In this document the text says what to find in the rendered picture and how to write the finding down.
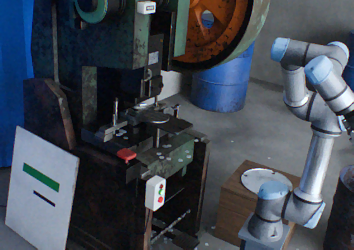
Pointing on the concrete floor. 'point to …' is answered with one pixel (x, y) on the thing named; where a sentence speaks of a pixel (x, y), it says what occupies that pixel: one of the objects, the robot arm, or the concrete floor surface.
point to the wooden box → (244, 205)
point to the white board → (41, 191)
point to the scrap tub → (342, 214)
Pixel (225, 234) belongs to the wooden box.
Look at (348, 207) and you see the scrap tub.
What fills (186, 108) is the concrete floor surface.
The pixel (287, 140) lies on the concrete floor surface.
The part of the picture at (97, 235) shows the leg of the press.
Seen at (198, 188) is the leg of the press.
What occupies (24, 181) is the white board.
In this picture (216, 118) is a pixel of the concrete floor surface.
